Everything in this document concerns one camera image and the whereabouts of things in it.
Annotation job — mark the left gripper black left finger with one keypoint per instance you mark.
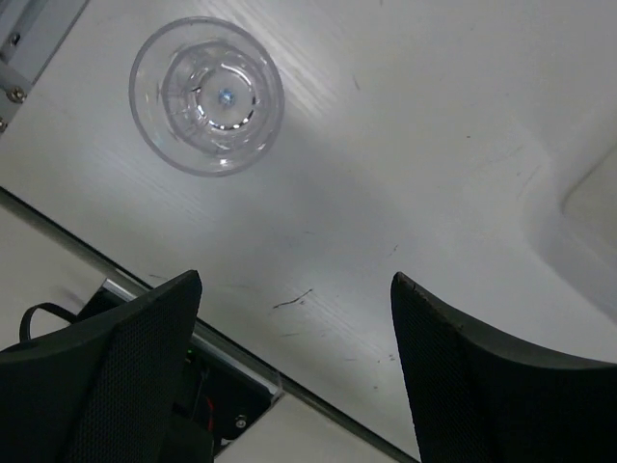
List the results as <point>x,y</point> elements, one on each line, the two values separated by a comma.
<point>102,389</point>

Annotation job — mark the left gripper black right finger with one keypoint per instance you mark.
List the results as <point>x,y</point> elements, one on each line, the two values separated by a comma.
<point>478,394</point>

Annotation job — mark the clear plastic cup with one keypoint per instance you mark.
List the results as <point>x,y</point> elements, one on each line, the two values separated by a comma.
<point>206,96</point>

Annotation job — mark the translucent plastic bin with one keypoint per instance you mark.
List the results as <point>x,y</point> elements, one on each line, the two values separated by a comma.
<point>590,213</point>

